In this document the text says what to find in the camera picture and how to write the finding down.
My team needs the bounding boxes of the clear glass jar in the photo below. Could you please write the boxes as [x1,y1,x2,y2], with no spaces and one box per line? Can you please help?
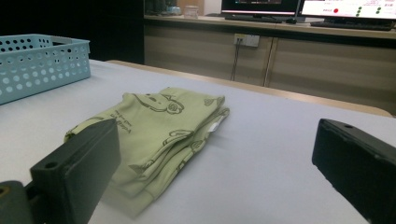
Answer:
[183,5,200,20]

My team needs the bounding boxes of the black keyboard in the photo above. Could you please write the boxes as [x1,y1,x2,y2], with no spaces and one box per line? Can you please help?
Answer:
[310,19,396,32]
[224,14,283,23]

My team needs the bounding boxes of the yellow patterned cloth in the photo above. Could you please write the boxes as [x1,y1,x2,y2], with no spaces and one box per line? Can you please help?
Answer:
[64,87,231,218]

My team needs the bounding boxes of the white table mat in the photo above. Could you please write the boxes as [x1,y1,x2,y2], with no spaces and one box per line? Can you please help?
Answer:
[0,59,396,224]

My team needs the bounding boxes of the dark screen computer monitor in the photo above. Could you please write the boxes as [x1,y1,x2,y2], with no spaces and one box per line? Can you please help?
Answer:
[220,0,302,17]

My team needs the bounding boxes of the black cable from socket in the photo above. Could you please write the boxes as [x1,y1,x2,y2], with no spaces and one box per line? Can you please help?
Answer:
[230,38,243,81]

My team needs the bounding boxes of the light blue perforated plastic basket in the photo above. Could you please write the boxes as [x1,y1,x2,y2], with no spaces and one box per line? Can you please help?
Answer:
[0,34,92,106]

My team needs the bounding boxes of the white wall socket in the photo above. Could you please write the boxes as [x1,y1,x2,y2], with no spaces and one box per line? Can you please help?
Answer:
[233,33,261,49]

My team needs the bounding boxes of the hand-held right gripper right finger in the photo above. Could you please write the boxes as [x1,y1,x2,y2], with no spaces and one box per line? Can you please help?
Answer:
[311,118,396,224]

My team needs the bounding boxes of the white screen computer monitor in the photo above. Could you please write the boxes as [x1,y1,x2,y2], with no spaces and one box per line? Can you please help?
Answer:
[300,0,396,21]

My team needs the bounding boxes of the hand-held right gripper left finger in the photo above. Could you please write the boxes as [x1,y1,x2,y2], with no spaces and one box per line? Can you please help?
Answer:
[24,118,121,224]

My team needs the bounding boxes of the beige wooden cabinet desk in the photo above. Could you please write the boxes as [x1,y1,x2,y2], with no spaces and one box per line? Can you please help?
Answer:
[143,14,396,116]

